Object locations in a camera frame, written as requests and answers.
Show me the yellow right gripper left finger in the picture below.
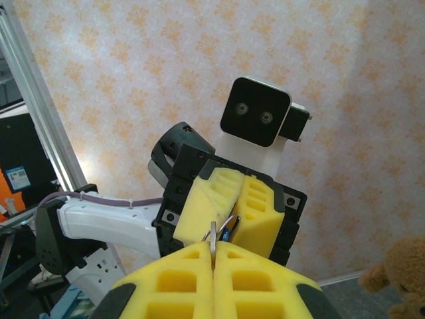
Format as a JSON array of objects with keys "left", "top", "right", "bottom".
[{"left": 88, "top": 241, "right": 215, "bottom": 319}]

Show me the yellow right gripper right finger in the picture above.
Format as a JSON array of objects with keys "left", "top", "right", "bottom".
[{"left": 213, "top": 241, "right": 342, "bottom": 319}]

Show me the silver split keyring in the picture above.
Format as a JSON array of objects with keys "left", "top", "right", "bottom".
[{"left": 201, "top": 213, "right": 242, "bottom": 244}]

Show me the silver metal key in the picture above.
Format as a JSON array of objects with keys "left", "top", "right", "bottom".
[{"left": 209, "top": 221, "right": 218, "bottom": 270}]

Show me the brown plush dog toy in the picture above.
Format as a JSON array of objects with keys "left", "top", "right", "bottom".
[{"left": 357, "top": 235, "right": 425, "bottom": 319}]

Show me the black orange equipment case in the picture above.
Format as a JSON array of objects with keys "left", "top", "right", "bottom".
[{"left": 0, "top": 112, "right": 62, "bottom": 220}]

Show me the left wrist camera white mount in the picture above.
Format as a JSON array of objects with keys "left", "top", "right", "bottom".
[{"left": 214, "top": 76, "right": 313, "bottom": 182}]

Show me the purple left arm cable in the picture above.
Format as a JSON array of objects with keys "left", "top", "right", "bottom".
[{"left": 37, "top": 191, "right": 164, "bottom": 211}]

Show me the aluminium frame post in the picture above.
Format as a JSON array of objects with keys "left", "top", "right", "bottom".
[{"left": 0, "top": 8, "right": 90, "bottom": 209}]

